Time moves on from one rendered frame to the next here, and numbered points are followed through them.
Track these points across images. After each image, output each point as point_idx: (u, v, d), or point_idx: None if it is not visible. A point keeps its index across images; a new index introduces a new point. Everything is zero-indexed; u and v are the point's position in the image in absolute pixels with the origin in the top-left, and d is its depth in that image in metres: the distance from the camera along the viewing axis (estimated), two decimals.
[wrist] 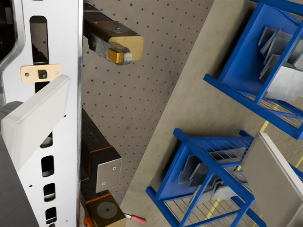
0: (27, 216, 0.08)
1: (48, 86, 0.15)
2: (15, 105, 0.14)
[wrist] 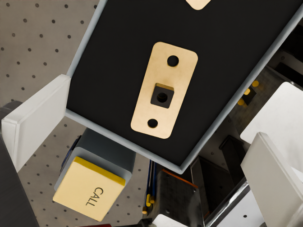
0: (27, 216, 0.08)
1: (48, 86, 0.15)
2: (15, 105, 0.14)
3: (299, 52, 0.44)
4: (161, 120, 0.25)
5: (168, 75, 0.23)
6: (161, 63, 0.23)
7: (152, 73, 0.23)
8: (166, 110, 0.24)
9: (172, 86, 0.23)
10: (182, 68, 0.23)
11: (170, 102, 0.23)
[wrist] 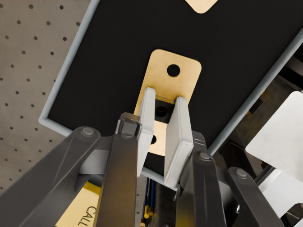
0: (129, 217, 0.09)
1: (148, 99, 0.18)
2: (127, 116, 0.17)
3: None
4: (160, 136, 0.22)
5: (168, 86, 0.20)
6: (160, 73, 0.20)
7: (149, 84, 0.20)
8: (165, 124, 0.22)
9: (172, 98, 0.21)
10: (183, 78, 0.20)
11: (170, 116, 0.20)
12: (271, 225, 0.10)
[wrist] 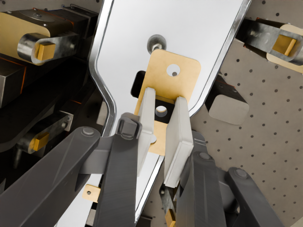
0: (129, 217, 0.09)
1: (148, 99, 0.18)
2: (127, 116, 0.17)
3: None
4: (160, 136, 0.22)
5: (168, 86, 0.20)
6: (160, 73, 0.20)
7: (149, 84, 0.20)
8: (165, 124, 0.22)
9: (172, 98, 0.21)
10: (183, 78, 0.20)
11: (170, 116, 0.20)
12: (271, 225, 0.10)
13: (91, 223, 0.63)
